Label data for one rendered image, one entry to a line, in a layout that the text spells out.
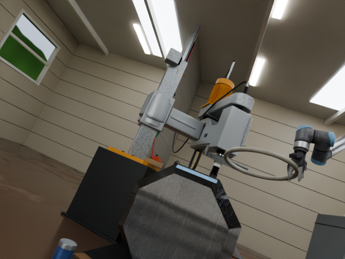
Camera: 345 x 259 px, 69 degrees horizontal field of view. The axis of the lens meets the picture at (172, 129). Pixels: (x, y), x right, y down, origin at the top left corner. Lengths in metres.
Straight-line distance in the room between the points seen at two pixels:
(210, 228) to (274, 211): 5.71
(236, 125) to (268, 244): 5.36
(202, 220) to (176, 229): 0.18
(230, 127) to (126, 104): 6.16
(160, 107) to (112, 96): 5.79
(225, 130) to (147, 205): 0.98
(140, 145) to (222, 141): 0.93
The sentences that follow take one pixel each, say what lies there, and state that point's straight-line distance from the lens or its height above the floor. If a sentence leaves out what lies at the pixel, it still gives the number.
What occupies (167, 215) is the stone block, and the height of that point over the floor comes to 0.46.
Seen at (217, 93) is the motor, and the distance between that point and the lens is 3.13.
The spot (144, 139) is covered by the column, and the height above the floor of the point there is 1.00.
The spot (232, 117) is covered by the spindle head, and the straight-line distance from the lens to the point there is 2.37.
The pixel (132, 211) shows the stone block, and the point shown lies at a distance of 1.87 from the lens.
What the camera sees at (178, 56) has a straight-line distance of 2.98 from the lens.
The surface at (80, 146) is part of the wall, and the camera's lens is 8.38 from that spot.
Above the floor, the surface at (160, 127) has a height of 1.19.
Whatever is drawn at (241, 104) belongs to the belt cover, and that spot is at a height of 1.58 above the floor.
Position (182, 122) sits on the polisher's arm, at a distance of 2.87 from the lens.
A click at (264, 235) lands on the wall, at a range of 7.38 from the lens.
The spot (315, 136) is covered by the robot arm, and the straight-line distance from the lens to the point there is 1.80.
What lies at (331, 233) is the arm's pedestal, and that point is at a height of 0.75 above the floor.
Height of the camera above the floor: 0.65
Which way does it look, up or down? 12 degrees up
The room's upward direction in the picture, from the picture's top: 23 degrees clockwise
